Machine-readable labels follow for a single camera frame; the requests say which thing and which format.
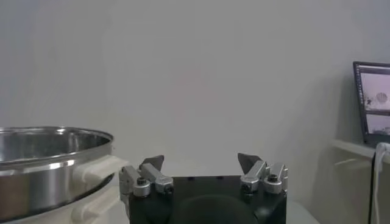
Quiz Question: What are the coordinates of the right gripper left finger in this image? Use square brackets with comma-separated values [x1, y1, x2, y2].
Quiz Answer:
[118, 154, 174, 198]

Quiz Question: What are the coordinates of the stainless steel steamer basket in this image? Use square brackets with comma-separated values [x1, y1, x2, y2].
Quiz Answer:
[0, 126, 129, 223]

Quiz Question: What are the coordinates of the white side table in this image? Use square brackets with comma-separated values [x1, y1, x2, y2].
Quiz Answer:
[330, 138, 390, 224]

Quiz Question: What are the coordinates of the cream electric cooker base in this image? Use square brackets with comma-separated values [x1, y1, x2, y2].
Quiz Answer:
[5, 182, 121, 224]

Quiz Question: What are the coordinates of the black cable with white plug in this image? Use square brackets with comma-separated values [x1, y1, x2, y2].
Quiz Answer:
[367, 141, 390, 224]

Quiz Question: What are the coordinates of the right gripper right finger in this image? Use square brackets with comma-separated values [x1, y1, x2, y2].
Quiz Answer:
[237, 152, 289, 195]

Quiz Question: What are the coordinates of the dark open laptop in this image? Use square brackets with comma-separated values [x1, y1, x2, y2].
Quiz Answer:
[352, 60, 390, 149]

